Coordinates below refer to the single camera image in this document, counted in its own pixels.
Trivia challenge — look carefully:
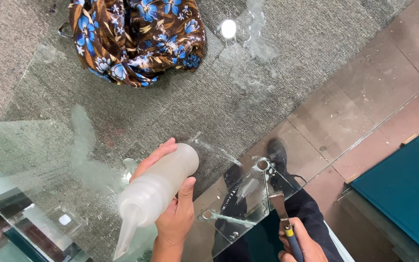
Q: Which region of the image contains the person's left hand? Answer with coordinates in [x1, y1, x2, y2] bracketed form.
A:
[129, 138, 196, 252]

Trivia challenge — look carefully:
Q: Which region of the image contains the person's right hand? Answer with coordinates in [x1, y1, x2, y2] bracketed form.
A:
[278, 217, 329, 262]

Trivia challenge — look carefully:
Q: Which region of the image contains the translucent white squeeze bottle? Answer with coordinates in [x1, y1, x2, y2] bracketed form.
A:
[113, 143, 200, 261]

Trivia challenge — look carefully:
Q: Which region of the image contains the metal scraper with blue handle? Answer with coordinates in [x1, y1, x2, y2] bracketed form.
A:
[268, 192, 305, 262]

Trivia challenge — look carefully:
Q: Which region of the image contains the person's dark trouser leg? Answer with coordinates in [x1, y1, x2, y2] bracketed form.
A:
[212, 164, 345, 262]

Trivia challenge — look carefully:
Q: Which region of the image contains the person's black shoe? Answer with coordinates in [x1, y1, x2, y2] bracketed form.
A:
[266, 138, 289, 173]

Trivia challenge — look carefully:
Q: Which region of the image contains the stack of teal glass sheets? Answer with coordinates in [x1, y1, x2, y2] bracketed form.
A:
[348, 134, 419, 262]

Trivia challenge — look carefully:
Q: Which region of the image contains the stack of clear glass panels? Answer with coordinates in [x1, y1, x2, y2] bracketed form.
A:
[0, 146, 91, 262]

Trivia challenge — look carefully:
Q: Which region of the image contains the large clear glass sheet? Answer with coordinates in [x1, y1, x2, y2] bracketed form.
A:
[0, 0, 308, 262]

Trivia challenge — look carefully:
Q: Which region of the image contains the brown and blue floral cloth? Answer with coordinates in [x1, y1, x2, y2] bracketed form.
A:
[68, 0, 206, 88]

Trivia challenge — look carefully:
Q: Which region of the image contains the grey carpet mat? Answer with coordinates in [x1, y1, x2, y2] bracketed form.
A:
[0, 0, 415, 262]

